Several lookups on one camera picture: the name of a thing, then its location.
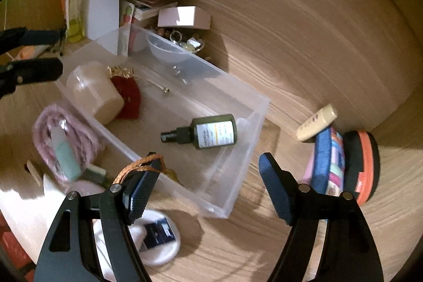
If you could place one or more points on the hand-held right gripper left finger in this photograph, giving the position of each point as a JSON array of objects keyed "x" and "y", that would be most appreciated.
[{"x": 145, "y": 183}]

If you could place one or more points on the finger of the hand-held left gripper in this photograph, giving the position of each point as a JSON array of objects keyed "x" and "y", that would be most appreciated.
[
  {"x": 39, "y": 37},
  {"x": 36, "y": 70}
]

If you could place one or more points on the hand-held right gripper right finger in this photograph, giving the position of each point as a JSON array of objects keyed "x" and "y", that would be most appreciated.
[{"x": 274, "y": 189}]

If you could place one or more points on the clear plastic storage bin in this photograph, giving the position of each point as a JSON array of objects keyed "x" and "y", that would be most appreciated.
[{"x": 238, "y": 169}]

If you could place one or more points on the wooden desktop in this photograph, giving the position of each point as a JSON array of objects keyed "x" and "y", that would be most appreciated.
[{"x": 297, "y": 54}]

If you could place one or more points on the orange and green packet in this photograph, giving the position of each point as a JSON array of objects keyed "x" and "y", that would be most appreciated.
[{"x": 29, "y": 52}]

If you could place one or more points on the dark blue card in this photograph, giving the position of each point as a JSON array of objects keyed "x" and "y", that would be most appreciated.
[{"x": 160, "y": 232}]

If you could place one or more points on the blue zip pouch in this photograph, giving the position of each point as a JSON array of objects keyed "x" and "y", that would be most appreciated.
[{"x": 325, "y": 163}]

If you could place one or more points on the cream pillar candle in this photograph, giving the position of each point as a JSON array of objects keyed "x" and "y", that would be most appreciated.
[{"x": 92, "y": 87}]

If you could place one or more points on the white round pad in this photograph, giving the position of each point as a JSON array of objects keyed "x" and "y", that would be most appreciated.
[{"x": 163, "y": 254}]

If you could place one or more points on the cream cosmetic tube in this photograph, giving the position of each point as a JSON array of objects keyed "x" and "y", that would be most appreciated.
[{"x": 315, "y": 123}]

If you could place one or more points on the mint green tube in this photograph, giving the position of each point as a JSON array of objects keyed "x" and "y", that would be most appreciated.
[{"x": 67, "y": 156}]

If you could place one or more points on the dark green spray bottle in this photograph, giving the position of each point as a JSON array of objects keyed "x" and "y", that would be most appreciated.
[{"x": 214, "y": 131}]

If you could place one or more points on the black and orange round case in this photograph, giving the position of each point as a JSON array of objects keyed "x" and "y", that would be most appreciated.
[{"x": 362, "y": 166}]

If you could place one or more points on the macaron print card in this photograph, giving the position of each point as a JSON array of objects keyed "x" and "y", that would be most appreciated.
[{"x": 127, "y": 12}]

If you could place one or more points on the gold hairpin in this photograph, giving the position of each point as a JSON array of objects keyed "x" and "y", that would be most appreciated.
[{"x": 164, "y": 90}]

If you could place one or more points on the wooden stick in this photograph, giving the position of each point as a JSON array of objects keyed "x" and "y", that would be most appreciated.
[{"x": 34, "y": 171}]

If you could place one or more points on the clear plastic bowl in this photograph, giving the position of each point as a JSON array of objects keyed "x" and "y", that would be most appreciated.
[{"x": 165, "y": 49}]

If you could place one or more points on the pile of beads and trinkets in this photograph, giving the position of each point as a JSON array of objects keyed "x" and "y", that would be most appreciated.
[{"x": 185, "y": 40}]

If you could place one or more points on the small white cardboard box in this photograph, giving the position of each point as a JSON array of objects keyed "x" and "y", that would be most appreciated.
[{"x": 185, "y": 17}]

